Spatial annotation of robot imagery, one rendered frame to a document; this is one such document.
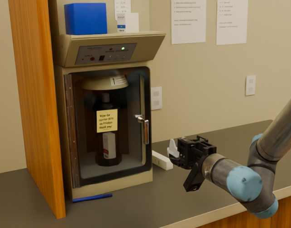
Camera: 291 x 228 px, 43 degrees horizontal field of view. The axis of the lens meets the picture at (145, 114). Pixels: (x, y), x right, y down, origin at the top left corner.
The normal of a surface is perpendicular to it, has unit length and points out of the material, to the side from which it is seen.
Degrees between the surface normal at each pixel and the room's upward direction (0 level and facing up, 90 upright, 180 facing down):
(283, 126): 107
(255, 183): 90
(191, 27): 90
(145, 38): 135
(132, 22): 90
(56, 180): 90
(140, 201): 0
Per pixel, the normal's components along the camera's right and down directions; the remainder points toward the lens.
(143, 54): 0.35, 0.83
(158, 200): -0.03, -0.97
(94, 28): 0.47, 0.21
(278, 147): -0.38, 0.76
